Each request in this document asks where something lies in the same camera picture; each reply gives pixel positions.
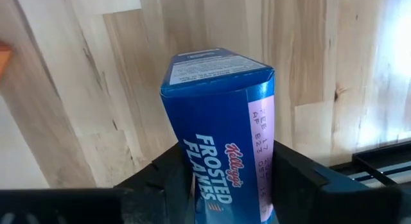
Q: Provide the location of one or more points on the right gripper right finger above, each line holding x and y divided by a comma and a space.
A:
337, 204

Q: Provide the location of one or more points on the orange Mini Wheats cereal box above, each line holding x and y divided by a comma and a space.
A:
3, 62

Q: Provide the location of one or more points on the blue Frosted Flakes cereal box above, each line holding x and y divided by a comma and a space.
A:
218, 121

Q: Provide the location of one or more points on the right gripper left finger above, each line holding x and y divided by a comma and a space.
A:
96, 204

